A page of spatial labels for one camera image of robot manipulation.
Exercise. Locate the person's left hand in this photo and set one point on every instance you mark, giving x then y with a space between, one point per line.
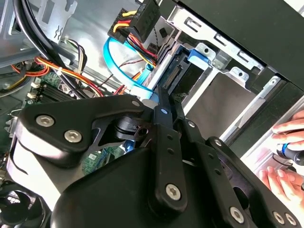
285 183

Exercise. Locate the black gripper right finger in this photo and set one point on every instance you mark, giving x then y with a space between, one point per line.
213 171

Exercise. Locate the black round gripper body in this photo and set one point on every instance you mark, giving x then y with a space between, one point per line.
111 197

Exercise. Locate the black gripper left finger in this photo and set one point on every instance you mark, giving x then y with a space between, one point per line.
57 128

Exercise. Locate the person's right hand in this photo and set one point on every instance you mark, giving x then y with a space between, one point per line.
292 128

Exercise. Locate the hard disk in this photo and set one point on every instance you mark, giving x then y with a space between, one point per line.
200 59

